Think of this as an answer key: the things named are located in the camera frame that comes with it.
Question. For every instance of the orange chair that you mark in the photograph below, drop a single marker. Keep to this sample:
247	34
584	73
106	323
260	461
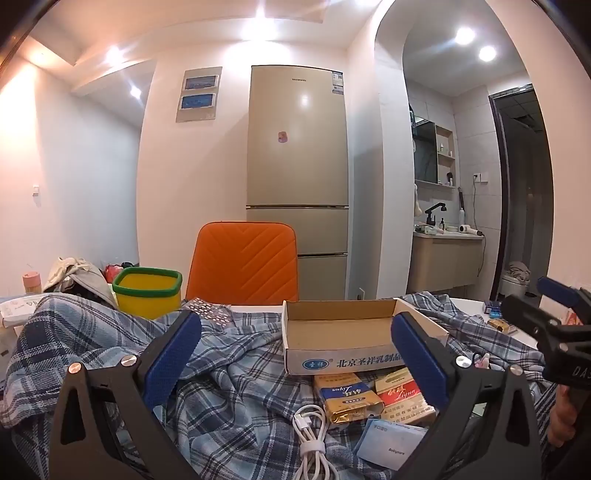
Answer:
244	264

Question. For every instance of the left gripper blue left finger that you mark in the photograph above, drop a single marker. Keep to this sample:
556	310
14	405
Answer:
165	358

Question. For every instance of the patterned purple pouch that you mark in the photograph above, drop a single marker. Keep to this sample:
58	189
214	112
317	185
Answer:
218	314

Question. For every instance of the red bag on floor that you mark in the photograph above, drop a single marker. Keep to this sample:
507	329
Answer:
111	271

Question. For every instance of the light blue tissue pack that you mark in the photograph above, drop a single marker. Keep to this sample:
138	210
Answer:
388	444

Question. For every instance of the dark blue box on table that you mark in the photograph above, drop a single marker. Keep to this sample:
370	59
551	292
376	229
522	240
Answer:
493	309

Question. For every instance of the beige refrigerator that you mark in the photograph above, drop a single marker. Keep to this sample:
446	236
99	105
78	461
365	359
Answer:
297	169

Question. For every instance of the yellow green-rimmed bin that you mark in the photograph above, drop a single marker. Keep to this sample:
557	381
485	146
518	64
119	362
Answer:
147	292

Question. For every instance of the person's right hand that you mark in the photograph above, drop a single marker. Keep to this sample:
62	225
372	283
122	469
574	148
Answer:
563	416

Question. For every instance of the white hair dryer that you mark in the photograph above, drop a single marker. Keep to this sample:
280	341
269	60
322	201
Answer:
467	229

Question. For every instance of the beige bag pile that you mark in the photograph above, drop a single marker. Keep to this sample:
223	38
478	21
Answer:
76	276

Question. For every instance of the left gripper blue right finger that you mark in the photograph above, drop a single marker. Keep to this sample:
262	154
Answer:
425	358

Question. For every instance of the pink cup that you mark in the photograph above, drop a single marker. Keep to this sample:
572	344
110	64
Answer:
32	282

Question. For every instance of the white cardboard box tray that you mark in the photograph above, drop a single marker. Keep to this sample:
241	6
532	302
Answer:
347	336

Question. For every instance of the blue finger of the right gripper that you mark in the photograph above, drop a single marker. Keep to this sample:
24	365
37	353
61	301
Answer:
562	294
530	319

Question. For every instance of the gold blue cigarette pack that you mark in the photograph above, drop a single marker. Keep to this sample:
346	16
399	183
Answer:
346	398

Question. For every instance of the bathroom vanity cabinet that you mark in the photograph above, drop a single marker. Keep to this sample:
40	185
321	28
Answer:
443	262

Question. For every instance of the gold cigarette pack on table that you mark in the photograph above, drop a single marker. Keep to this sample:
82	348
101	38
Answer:
501	325

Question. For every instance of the black faucet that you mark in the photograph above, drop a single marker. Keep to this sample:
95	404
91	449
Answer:
430	212

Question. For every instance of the blue plaid shirt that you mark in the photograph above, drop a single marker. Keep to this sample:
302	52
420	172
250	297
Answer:
230	412

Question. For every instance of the wall electrical panel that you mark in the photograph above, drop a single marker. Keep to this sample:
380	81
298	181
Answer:
198	95

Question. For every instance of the white laundry bin with clothes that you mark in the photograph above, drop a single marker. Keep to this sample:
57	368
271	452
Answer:
515	279

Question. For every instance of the mirror cabinet with shelves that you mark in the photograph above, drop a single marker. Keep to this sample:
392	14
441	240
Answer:
434	152

